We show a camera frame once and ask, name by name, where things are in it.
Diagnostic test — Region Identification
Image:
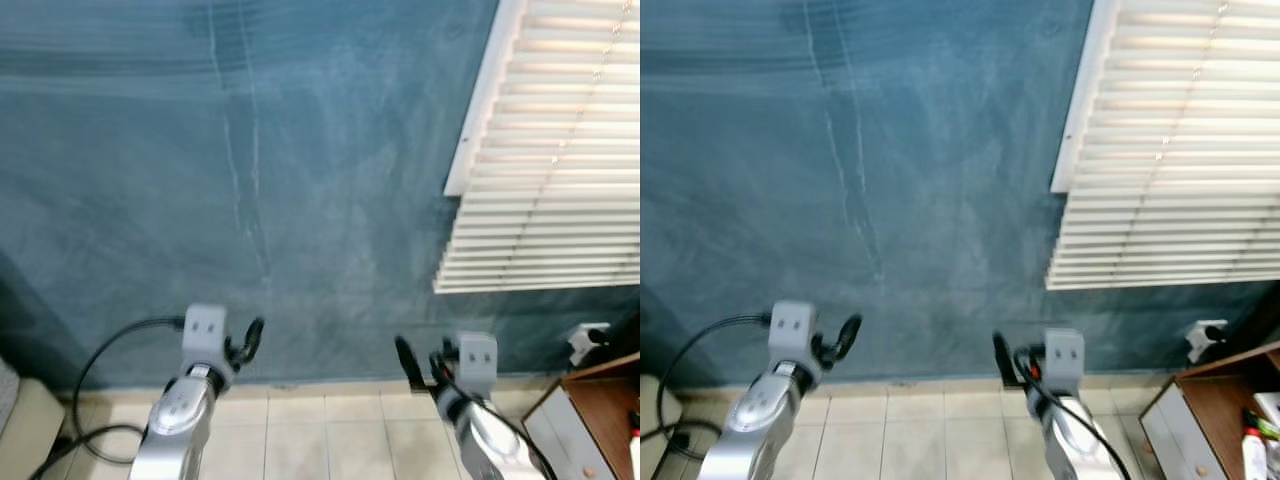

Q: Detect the white slatted window blind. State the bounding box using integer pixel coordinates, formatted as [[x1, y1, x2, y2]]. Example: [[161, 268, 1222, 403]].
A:
[[433, 0, 641, 295], [1045, 0, 1280, 292]]

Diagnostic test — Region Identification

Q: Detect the white wall socket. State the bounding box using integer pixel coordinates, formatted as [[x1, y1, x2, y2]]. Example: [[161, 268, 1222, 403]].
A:
[[1184, 319, 1230, 364], [566, 321, 612, 367]]

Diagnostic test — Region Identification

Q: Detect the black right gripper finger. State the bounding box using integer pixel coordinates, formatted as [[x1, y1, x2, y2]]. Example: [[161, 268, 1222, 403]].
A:
[[394, 334, 429, 391], [991, 330, 1021, 387]]

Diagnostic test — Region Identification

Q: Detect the white window frame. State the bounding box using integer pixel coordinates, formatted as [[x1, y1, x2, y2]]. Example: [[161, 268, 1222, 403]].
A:
[[443, 0, 529, 197], [1050, 0, 1122, 194]]

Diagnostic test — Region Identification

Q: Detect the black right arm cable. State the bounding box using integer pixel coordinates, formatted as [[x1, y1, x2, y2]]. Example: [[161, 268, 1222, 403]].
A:
[[1014, 344, 1137, 480], [430, 348, 558, 480]]

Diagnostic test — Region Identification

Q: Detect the beige cushioned seat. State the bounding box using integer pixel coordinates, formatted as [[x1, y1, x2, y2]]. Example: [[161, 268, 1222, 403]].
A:
[[0, 355, 67, 480]]

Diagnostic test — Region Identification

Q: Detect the brown wooden cabinet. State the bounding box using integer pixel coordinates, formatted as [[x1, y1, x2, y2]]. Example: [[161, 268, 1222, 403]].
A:
[[522, 352, 641, 480], [1139, 340, 1280, 480]]

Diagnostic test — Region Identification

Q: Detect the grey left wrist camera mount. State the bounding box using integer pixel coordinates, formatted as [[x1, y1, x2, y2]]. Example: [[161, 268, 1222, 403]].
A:
[[182, 304, 232, 377], [768, 301, 818, 373]]

